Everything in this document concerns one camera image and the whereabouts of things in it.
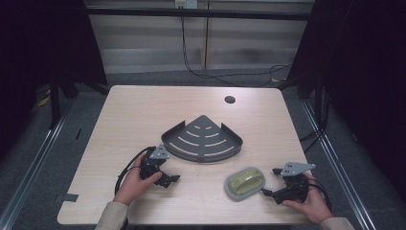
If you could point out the person's left hand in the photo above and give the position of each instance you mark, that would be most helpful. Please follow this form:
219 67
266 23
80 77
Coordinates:
134 185

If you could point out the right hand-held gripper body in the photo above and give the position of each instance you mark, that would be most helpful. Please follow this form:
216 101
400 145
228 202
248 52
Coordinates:
293 188

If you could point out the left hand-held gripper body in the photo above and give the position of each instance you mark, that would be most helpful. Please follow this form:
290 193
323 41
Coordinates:
152 163

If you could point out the yellow-green soap bar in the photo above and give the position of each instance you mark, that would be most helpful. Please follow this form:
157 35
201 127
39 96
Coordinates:
245 182

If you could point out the black curtain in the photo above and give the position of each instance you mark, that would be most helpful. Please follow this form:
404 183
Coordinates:
367 80
38 48

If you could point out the metal floor rail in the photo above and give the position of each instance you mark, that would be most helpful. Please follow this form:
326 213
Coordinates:
335 166
35 163

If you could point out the person's right hand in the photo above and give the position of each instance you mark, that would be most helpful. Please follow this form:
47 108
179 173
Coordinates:
312 204

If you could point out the dark grey corner shelf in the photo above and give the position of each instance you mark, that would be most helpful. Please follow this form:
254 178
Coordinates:
201 140

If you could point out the yellow floor tape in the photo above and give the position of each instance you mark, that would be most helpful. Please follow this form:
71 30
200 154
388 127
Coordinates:
43 101

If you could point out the white wall outlet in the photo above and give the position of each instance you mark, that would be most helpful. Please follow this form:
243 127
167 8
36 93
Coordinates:
186 3

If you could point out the black horizontal frame bar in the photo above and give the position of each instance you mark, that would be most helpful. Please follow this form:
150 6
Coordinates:
198 13

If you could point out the grey floor tape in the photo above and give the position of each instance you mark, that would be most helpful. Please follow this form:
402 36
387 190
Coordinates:
70 197

